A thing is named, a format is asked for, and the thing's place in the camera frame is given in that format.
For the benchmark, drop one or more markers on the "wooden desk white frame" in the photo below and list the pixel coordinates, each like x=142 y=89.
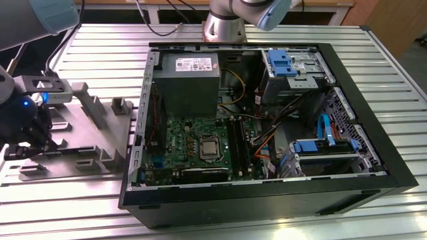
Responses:
x=340 y=15

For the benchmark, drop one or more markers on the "black graphics card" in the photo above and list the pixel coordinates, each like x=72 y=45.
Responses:
x=203 y=175

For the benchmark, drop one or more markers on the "black PC case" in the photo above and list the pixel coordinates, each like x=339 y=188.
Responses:
x=233 y=200

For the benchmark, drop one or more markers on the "black RAM slot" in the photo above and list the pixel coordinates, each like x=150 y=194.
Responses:
x=233 y=147

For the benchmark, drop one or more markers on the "grey parts rack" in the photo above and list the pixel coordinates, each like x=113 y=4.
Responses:
x=86 y=130

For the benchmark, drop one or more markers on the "pale grey wrist camera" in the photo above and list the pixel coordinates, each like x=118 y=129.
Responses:
x=61 y=96

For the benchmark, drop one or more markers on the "blue disk carrier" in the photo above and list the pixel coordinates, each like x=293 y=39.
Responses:
x=277 y=62
x=307 y=147

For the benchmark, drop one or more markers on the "CPU socket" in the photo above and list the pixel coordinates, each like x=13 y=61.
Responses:
x=209 y=157

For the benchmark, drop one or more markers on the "green Dell motherboard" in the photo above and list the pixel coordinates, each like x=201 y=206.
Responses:
x=180 y=130

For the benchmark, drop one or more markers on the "silver metal drive cage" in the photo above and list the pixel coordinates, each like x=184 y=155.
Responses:
x=327 y=157
x=303 y=82

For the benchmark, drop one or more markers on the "black camera bracket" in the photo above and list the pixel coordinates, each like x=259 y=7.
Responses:
x=22 y=82

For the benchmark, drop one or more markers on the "silver CPU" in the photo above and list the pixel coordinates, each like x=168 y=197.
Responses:
x=209 y=148

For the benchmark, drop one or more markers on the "brown wooden cabinet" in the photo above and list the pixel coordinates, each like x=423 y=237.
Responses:
x=393 y=20

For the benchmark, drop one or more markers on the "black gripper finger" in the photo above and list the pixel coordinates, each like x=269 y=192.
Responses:
x=44 y=140
x=17 y=152

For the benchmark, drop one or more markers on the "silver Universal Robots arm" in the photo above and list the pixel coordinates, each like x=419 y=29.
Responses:
x=20 y=20

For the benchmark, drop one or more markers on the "grey power supply unit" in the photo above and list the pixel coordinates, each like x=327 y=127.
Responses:
x=187 y=87

